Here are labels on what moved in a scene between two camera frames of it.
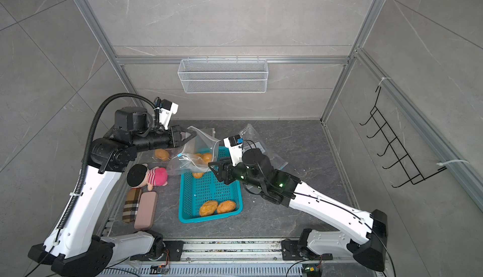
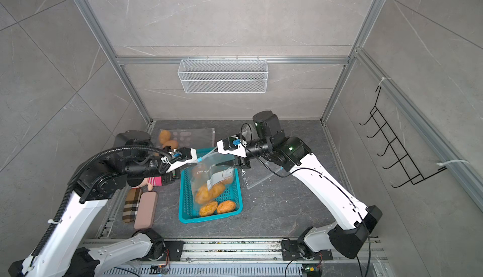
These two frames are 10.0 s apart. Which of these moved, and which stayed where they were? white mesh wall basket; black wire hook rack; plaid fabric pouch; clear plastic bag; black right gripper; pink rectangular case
Moved: black right gripper; clear plastic bag
Stayed: black wire hook rack; pink rectangular case; white mesh wall basket; plaid fabric pouch
